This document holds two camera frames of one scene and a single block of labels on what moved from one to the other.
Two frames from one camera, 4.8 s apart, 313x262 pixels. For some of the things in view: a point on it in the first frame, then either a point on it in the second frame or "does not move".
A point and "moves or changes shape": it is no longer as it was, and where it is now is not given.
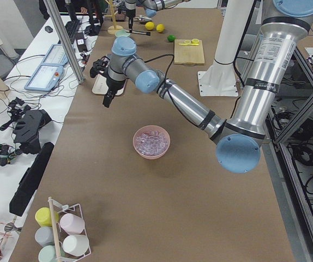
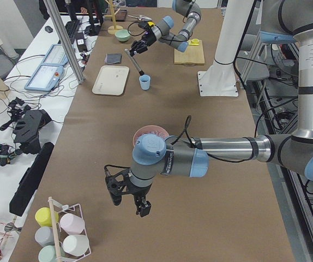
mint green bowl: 121,32 does not move
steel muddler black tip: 148,33 moves or changes shape
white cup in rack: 76,245 does not move
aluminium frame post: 65,43 does not move
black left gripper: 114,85 → 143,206
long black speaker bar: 29,182 does not move
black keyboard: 71,28 does not move
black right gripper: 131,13 → 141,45
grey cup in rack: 44,236 does not move
